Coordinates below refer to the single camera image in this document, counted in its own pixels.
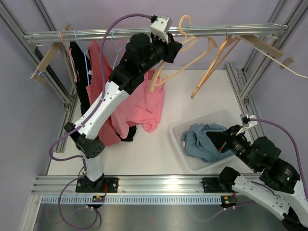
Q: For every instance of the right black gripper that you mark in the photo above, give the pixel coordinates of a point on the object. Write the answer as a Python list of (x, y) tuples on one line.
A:
[(219, 139)]

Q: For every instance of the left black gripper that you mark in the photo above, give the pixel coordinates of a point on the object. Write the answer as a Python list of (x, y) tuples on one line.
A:
[(172, 47)]

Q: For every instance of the blue t shirt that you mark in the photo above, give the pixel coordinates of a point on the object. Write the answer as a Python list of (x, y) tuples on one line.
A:
[(195, 142)]

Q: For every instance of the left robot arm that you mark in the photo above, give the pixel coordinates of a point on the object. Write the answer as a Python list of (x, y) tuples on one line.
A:
[(142, 53)]

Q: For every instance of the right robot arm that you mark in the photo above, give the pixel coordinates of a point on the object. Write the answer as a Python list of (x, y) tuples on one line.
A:
[(262, 156)]

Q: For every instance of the orange wooden hanger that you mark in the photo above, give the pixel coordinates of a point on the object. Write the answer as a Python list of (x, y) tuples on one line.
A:
[(224, 50)]

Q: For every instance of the light pink t shirt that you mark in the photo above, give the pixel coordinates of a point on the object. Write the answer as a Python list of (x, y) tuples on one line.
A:
[(141, 107)]

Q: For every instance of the pale flat wooden hanger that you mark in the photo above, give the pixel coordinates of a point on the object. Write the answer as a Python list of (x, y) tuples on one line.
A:
[(270, 52)]

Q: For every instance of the left pale wooden hanger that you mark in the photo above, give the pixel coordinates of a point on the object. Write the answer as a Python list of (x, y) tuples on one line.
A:
[(48, 58)]

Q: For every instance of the white plastic basket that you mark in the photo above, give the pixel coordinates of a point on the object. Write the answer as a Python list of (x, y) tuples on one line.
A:
[(222, 117)]

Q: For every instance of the black garment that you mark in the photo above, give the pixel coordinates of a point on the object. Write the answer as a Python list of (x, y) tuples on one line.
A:
[(107, 134)]

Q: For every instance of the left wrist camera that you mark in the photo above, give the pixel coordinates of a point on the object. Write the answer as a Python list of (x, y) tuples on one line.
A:
[(160, 27)]

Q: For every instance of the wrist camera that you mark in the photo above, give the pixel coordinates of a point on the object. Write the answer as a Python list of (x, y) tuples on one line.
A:
[(160, 27), (247, 123)]

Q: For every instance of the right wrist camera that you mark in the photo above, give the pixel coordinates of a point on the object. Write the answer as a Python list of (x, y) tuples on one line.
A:
[(247, 123)]

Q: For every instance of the blue wire hanger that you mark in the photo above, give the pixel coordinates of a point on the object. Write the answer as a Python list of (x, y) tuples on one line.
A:
[(88, 70), (117, 49)]

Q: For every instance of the white cable duct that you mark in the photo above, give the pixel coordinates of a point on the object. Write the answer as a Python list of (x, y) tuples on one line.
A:
[(142, 200)]

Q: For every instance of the pink wire hanger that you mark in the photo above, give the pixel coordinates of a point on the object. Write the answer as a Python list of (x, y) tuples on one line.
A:
[(68, 52)]

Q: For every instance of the aluminium hanging rail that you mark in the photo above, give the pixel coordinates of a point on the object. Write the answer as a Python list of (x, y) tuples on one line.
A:
[(271, 29)]

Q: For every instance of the front aluminium rail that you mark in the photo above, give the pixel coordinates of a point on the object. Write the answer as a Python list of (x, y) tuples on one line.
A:
[(139, 184)]

